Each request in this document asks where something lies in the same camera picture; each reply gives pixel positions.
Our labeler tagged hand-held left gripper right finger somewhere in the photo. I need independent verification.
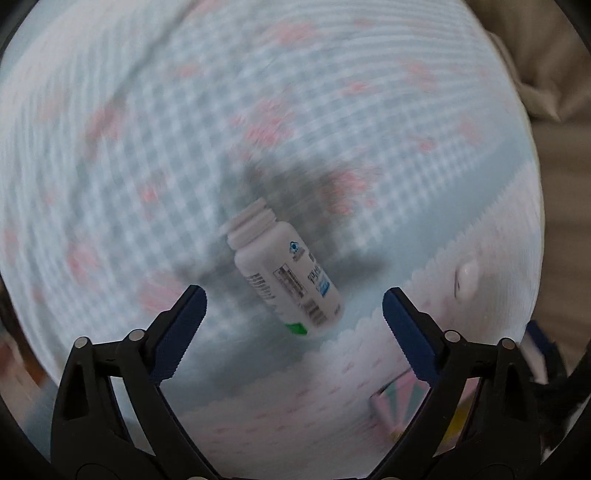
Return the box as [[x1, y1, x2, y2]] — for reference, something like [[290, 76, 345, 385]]
[[369, 287, 541, 480]]

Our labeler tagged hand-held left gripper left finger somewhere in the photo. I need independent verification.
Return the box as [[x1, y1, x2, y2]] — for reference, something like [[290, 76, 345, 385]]
[[50, 285, 218, 480]]

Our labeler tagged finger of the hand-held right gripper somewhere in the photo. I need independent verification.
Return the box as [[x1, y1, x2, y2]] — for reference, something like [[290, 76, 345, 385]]
[[525, 320, 568, 384]]

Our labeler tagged cardboard box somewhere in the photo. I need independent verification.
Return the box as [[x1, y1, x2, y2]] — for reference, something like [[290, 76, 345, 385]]
[[369, 369, 476, 445]]

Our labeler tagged white pill bottle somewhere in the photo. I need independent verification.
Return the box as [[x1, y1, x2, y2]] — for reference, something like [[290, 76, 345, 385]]
[[226, 198, 345, 338]]

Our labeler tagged checked floral bed sheet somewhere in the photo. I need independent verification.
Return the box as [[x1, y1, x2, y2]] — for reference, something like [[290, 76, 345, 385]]
[[0, 0, 546, 480]]

